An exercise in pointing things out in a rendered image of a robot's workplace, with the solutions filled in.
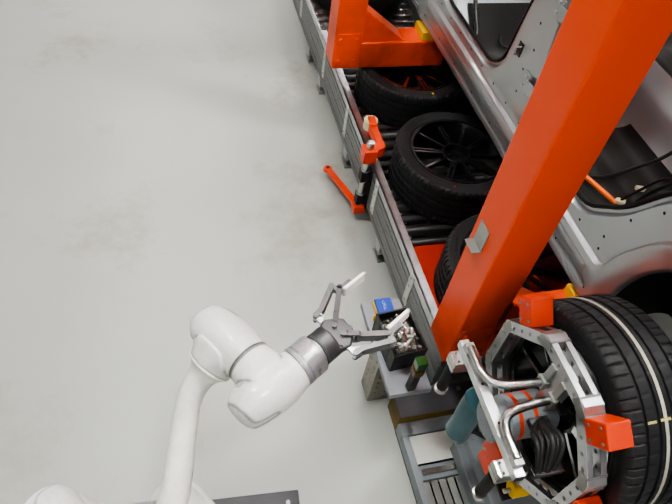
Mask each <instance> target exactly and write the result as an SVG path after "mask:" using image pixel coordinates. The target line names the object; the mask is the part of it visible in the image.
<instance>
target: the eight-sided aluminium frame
mask: <svg viewBox="0 0 672 504"><path fill-rule="evenodd" d="M521 338H525V339H527V340H529V341H532V342H534V343H537V344H539V345H541V346H543V347H544V348H545V349H546V351H547V353H548V355H549V357H550V358H551V360H552V362H553V363H554V365H555V367H556V369H557V372H558V374H559V376H560V378H561V380H562V382H563V383H564V385H565V387H566V389H567V392H568V394H569V396H570V398H571V400H572V402H573V404H574V407H575V410H576V428H577V456H578V477H577V478H576V479H575V480H574V481H573V482H571V483H570V484H569V485H568V486H567V487H565V488H564V489H563V490H560V489H559V488H558V487H557V486H555V485H554V484H553V483H551V482H550V481H549V480H548V479H546V478H545V477H543V478H538V479H533V480H532V479H531V476H530V474H529V473H528V474H527V476H526V477H525V478H524V479H523V480H522V481H518V482H516V483H517V484H518V485H520V486H521V487H522V488H524V489H525V490H526V491H527V492H528V493H529V494H531V495H532V496H533V497H534V498H535V499H536V500H538V501H539V502H540V503H541V504H571V503H572V502H573V501H574V500H576V499H579V498H584V497H588V496H593V495H594V494H596V493H597V492H598V491H600V490H602V489H604V487H605V486H606V485H607V477H608V474H607V463H606V451H605V450H602V449H600V448H597V447H594V446H591V445H588V444H587V439H586V431H585V424H584V419H586V418H590V417H596V416H601V415H606V411H605V404H604V402H603V400H602V396H601V394H600V393H599V392H598V391H597V389H596V387H595V385H594V383H593V381H592V379H591V378H590V376H589V374H588V372H587V370H586V368H585V367H584V365H583V363H582V361H581V359H580V357H579V355H578V354H577V352H576V350H575V348H574V346H573V344H572V342H571V341H572V340H571V339H570V338H569V337H568V335H567V333H566V332H565V331H562V330H561V329H556V328H553V327H550V326H545V327H538V328H530V327H527V326H525V325H522V324H520V317H519V318H512V319H506V321H505V323H503V326H502V328H501V329H500V331H499V333H498V335H497V336H496V338H495V340H494V341H493V343H492V345H491V346H490V348H489V350H487V352H486V355H485V364H486V371H487V372H488V374H490V375H491V376H492V377H494V378H497V379H502V380H508V376H507V359H508V357H509V356H510V354H511V353H512V351H513V350H514V348H515V347H516V345H517V344H518V342H519V341H520V339H521ZM570 365H571V367H572V369H573V371H574V373H575V375H576V377H577V379H578V381H577V379H576V377H575V375H574V373H573V371H572V369H571V367H570ZM496 368H497V376H496ZM515 442H516V444H517V447H518V449H519V452H520V453H521V455H522V456H523V458H524V461H525V463H526V465H527V468H528V469H529V468H530V467H532V465H531V463H530V461H529V458H528V456H527V454H526V451H525V449H524V447H523V444H522V442H521V440H517V441H515Z"/></svg>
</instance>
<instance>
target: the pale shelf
mask: <svg viewBox="0 0 672 504"><path fill-rule="evenodd" d="M391 302H392V305H393V308H394V310H396V309H401V308H403V307H402V305H401V302H400V299H399V298H395V299H391ZM360 308H361V311H362V314H363V318H364V321H365V324H366V327H367V331H372V327H373V324H374V321H373V316H374V314H375V311H374V308H373V305H372V301H371V302H364V303H361V306H360ZM374 354H375V357H376V360H377V363H378V367H379V370H380V373H381V376H382V380H383V383H384V386H385V390H386V393H387V396H388V399H392V398H398V397H404V396H410V395H416V394H422V393H428V392H430V391H431V386H430V383H429V380H428V377H427V375H426V372H425V373H424V375H423V377H421V378H420V380H419V382H418V384H417V386H416V388H415V391H414V392H408V393H407V391H406V388H405V384H406V382H407V380H408V378H409V375H410V373H411V370H410V369H411V367H407V368H403V369H399V370H394V371H390V372H389V370H388V368H387V365H386V363H385V361H384V358H383V356H382V353H381V351H378V352H374Z"/></svg>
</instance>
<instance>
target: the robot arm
mask: <svg viewBox="0 0 672 504"><path fill-rule="evenodd" d="M365 279H366V272H365V271H363V272H362V273H361V274H359V275H358V276H357V277H356V278H354V279H353V280H351V279H348V280H346V281H345V282H344V283H343V284H338V285H337V286H336V285H334V283H330V284H329V285H328V288H327V290H326V292H325V295H324V297H323V299H322V301H321V304H320V306H319V308H318V309H317V310H316V311H315V312H314V313H313V322H314V323H319V324H320V327H318V328H316V329H315V330H314V331H313V332H312V333H310V334H309V335H308V336H307V337H304V336H302V337H300V338H299V339H298V340H296V341H295V342H294V343H293V344H291V345H290V346H289V347H288V348H286V349H284V351H283V352H281V353H280V354H279V353H278V352H277V351H275V350H273V349H272V348H270V347H269V346H268V345H267V344H266V343H265V342H264V341H263V340H262V338H261V337H260V335H259V334H258V333H257V332H256V330H255V329H254V328H253V327H252V326H251V325H250V324H249V323H248V322H246V321H245V320H244V319H243V318H242V317H240V316H239V315H238V314H236V313H235V312H233V311H232V310H230V309H227V308H224V307H221V306H217V305H208V306H205V307H203V308H201V309H200V310H198V311H197V312H196V313H195V314H194V315H193V317H192V320H191V321H190V335H191V338H192V339H193V347H192V350H191V352H190V357H191V365H190V368H189V370H188V372H187V374H186V375H185V377H184V379H183V381H182V383H181V386H180V388H179V391H178V394H177V397H176V401H175V406H174V411H173V417H172V423H171V430H170V436H169V443H168V449H167V456H166V462H165V469H164V475H163V480H162V481H161V482H160V483H158V484H157V486H156V487H155V488H154V490H153V491H152V493H151V495H150V500H149V501H147V502H137V503H128V504H215V503H214V502H213V501H212V499H211V498H210V497H209V496H208V495H207V494H206V493H205V492H204V490H203V489H202V488H201V487H200V486H199V485H198V484H196V483H195V482H194V481H193V480H192V479H193V469H194V460H195V450H196V440H197V430H198V421H199V412H200V407H201V403H202V400H203V398H204V396H205V394H206V392H207V391H208V390H209V389H210V387H212V386H213V385H214V384H216V383H218V382H227V381H228V380H229V379H230V378H231V379H232V381H233V382H234V383H235V385H236V386H234V387H233V389H232V390H231V393H230V395H229V398H228V402H227V406H228V408H229V410H230V411H231V413H232V414H233V415H234V417H235V418H236V419H237V420H238V421H239V422H240V423H241V424H243V425H244V426H246V427H248V428H251V429H257V428H259V427H261V426H263V425H265V424H267V423H269V422H270V421H272V420H274V419H275V418H277V417H278V416H279V415H281V414H282V413H284V412H285V411H286V410H287V409H289V408H290V407H291V406H292V405H293V404H294V403H295V402H296V401H297V400H298V399H299V398H300V397H301V396H302V394H303V393H304V391H305V390H306V389H307V387H309V386H310V385H311V384H312V383H314V381H315V380H316V379H318V378H319V377H320V376H321V375H322V374H323V373H325V372H326V371H327V370H328V366H329V364H330V363H331V362H332V361H333V360H335V359H336V358H337V357H338V356H339V355H340V354H341V353H342V352H344V351H347V350H348V351H349V352H350V354H351V355H352V359H353V360H357V359H359V358H360V357H362V356H363V355H367V354H370V353H374V352H378V351H382V350H385V349H389V348H393V347H394V346H395V343H396V338H394V335H395V334H396V333H397V332H398V331H399V330H401V328H402V324H401V323H402V322H403V321H405V320H406V319H407V318H408V317H409V313H410V309H409V308H408V309H406V310H405V311H404V312H403V313H402V314H401V315H399V316H398V317H397V318H396V319H395V320H394V321H392V322H391V323H390V324H389V325H388V326H387V327H386V330H376V331H360V330H353V327H352V326H351V325H349V324H347V322H346V321H345V320H344V319H341V318H339V311H340V302H341V294H342V295H343V296H346V295H347V294H348V293H349V292H351V291H352V290H353V289H354V288H356V287H357V286H358V285H359V284H361V283H362V282H363V281H364V280H365ZM333 293H335V294H336V296H335V304H334V312H333V319H327V320H323V319H324V313H325V311H326V308H327V306H328V304H329V301H330V299H331V297H332V295H333ZM353 336H355V337H353ZM360 341H376V342H373V343H369V344H365V345H362V346H360V347H358V346H356V347H352V343H358V342H360ZM24 504H103V503H101V502H99V501H96V500H94V499H91V498H89V497H87V496H85V495H83V494H78V493H77V492H76V491H75V490H74V489H72V488H70V487H68V486H65V485H61V484H55V485H48V486H46V487H44V488H42V489H40V490H39V491H37V492H36V493H34V494H33V495H32V496H31V497H30V498H29V499H28V500H27V501H26V502H25V503H24Z"/></svg>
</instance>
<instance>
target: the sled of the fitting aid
mask: <svg viewBox="0 0 672 504"><path fill-rule="evenodd" d="M450 451H451V453H452V456H453V459H454V462H455V465H456V468H457V470H458V473H459V476H460V479H461V482H462V485H463V487H464V490H465V493H466V496H467V499H468V501H469V504H486V501H485V499H484V500H483V501H477V500H476V499H474V498H473V496H472V493H471V491H472V488H473V487H474V486H475V485H476V484H478V483H479V482H478V480H477V477H476V474H475V472H474V469H473V466H472V464H471V461H470V458H469V455H468V453H467V450H466V447H465V445H464V442H456V441H454V443H453V444H452V446H451V447H450Z"/></svg>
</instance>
